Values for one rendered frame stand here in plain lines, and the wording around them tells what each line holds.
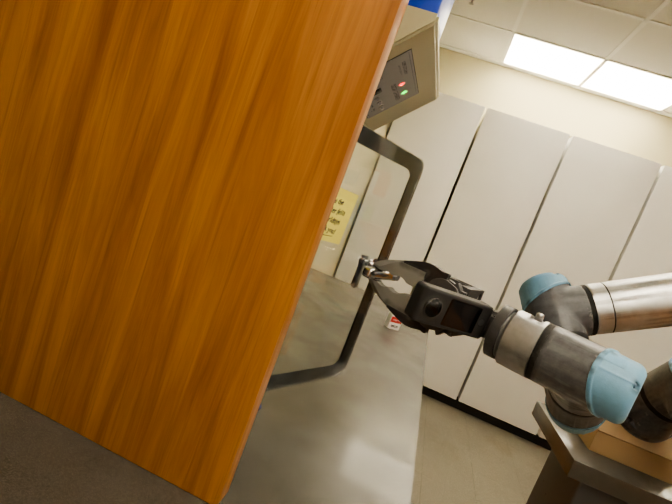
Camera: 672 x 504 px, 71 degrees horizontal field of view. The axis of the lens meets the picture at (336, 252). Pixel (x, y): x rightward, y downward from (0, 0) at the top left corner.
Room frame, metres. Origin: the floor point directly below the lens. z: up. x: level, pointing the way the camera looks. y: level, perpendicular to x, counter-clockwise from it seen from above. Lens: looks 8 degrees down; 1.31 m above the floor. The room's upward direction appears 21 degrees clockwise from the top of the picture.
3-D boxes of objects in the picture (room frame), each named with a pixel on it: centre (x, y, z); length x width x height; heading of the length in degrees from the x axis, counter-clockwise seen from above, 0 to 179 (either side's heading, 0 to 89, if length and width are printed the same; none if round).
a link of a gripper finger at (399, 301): (0.70, -0.11, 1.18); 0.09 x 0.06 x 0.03; 55
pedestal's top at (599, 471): (1.08, -0.80, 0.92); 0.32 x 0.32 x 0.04; 82
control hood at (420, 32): (0.70, 0.01, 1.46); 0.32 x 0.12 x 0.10; 170
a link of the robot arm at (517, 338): (0.59, -0.26, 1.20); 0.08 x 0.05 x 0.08; 145
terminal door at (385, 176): (0.68, 0.00, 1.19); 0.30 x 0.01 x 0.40; 145
